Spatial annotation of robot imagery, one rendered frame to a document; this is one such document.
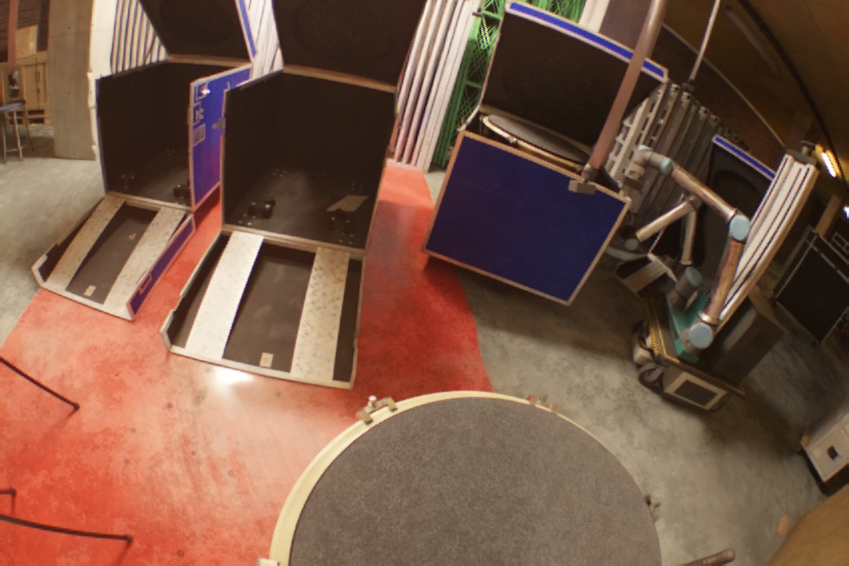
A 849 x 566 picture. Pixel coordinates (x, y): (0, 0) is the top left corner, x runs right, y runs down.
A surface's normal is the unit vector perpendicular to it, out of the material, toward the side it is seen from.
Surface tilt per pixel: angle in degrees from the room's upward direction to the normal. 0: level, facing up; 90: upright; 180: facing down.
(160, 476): 0
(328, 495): 0
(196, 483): 0
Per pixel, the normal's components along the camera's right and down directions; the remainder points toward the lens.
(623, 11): 0.14, 0.58
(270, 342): 0.27, -0.79
